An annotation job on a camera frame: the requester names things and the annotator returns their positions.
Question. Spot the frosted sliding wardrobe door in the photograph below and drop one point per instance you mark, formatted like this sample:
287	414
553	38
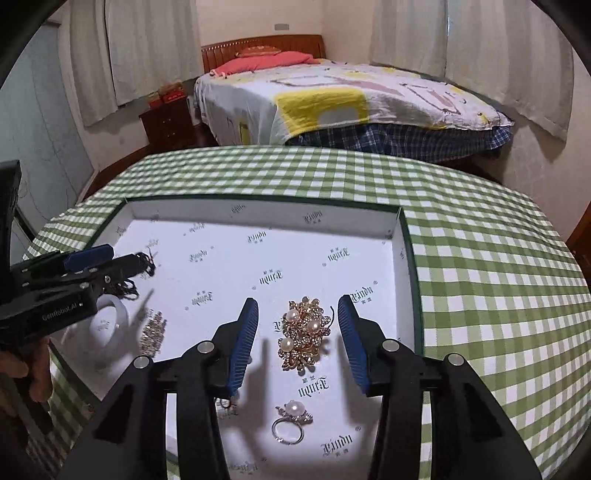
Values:
46	115

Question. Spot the blue plaid bed skirt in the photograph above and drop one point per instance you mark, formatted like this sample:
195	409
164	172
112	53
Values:
415	141

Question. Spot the gold pearl brooch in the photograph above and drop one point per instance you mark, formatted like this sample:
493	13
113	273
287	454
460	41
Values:
300	337

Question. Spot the dark green shallow box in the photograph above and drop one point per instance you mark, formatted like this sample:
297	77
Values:
231	258

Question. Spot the red gift boxes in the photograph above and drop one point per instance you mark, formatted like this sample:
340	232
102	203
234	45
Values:
168	96

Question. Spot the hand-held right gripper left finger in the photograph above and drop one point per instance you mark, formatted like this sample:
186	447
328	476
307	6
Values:
242	346

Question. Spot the wooden nightstand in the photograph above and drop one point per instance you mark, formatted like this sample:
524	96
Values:
166	124

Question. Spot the silver crystal brooch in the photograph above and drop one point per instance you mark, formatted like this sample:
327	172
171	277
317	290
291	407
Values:
152	334

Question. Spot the pink pillow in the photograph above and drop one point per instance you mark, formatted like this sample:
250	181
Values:
272	62

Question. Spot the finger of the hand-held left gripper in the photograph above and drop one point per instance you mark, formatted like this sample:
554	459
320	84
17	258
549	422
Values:
90	257
120	268

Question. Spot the patterned bed sheet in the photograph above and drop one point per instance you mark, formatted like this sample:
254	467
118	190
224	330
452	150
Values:
369	101

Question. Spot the white curtain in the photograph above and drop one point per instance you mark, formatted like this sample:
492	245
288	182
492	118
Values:
508	55
406	32
152	46
90	64

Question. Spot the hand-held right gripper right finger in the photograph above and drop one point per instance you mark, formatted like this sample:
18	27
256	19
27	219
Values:
353	341

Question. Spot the small gold hook trinket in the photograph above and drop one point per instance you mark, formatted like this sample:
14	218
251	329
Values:
226	405

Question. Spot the wooden door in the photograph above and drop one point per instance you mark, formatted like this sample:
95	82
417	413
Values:
582	235

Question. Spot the pale bangle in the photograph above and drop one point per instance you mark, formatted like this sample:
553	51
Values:
123	323

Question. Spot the green checked tablecloth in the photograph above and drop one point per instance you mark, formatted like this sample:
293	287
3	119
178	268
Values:
461	230

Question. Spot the wooden headboard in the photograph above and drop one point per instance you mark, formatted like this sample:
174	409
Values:
268	42

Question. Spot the person's left hand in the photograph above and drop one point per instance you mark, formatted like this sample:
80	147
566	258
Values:
39	369

